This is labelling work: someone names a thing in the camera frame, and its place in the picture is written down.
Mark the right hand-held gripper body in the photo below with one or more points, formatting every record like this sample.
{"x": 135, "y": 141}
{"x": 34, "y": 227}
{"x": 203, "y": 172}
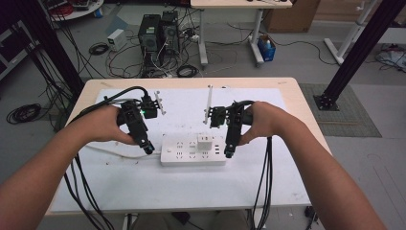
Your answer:
{"x": 233, "y": 119}

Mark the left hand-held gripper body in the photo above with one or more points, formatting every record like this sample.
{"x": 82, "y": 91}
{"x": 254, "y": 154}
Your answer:
{"x": 135, "y": 119}

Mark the white charger plug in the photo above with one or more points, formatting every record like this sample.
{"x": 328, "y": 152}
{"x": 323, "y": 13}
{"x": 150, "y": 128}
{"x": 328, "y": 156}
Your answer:
{"x": 204, "y": 142}

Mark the white power strip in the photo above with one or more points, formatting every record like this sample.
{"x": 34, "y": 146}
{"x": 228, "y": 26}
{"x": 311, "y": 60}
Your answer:
{"x": 185, "y": 153}

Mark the person's left hand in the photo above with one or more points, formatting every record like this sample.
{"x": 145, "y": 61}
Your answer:
{"x": 99, "y": 126}

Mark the person's right hand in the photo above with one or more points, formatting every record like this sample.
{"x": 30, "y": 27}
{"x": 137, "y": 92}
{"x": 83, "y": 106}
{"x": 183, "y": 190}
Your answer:
{"x": 271, "y": 119}

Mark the white table leg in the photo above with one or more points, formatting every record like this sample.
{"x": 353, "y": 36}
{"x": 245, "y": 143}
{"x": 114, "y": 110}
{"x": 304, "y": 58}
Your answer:
{"x": 258, "y": 218}

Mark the blue box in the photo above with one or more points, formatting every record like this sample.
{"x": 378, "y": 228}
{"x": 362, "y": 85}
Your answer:
{"x": 266, "y": 49}

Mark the small white box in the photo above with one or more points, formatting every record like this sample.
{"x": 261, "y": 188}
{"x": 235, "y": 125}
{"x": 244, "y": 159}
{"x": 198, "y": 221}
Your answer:
{"x": 116, "y": 39}

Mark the black computer tower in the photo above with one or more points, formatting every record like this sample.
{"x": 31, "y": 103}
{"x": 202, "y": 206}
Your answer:
{"x": 149, "y": 36}
{"x": 170, "y": 32}

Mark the wooden desk with white legs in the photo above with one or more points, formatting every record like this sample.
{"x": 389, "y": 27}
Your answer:
{"x": 236, "y": 4}

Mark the brown cardboard box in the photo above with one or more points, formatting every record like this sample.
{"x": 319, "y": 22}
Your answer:
{"x": 292, "y": 16}

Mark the grey floor mat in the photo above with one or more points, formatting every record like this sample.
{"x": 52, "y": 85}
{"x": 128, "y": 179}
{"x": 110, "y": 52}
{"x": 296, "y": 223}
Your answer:
{"x": 354, "y": 118}

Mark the round white table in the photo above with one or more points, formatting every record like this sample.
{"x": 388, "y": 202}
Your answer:
{"x": 79, "y": 9}

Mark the white stand leg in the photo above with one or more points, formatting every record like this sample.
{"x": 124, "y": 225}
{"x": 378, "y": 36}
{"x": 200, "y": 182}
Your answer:
{"x": 349, "y": 35}

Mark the black metal post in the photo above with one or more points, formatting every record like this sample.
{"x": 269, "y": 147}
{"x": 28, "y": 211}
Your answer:
{"x": 48, "y": 41}
{"x": 357, "y": 54}

